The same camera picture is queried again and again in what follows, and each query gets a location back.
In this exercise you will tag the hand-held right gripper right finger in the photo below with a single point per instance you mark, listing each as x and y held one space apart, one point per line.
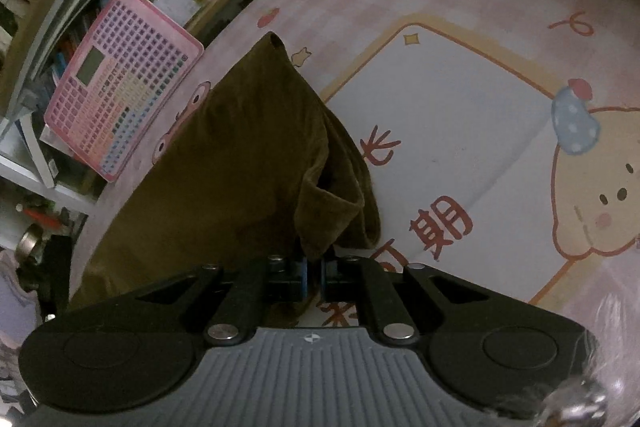
324 279

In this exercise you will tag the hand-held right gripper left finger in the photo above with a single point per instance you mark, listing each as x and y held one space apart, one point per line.
302 279

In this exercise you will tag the dark brown garment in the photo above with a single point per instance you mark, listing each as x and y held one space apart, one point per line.
240 167

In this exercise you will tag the pink cartoon desk mat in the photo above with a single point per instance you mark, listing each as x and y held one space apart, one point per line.
450 132

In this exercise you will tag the black bag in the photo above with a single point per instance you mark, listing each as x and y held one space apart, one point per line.
55 272

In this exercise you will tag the pink learning tablet toy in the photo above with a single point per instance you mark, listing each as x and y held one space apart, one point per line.
120 92

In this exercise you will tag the red tassel ornament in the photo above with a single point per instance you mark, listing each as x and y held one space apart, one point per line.
42 211

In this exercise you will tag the metal bowl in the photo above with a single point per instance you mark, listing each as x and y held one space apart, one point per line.
30 242

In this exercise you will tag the pale lilac cloth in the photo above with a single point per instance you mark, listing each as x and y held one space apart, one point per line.
15 302

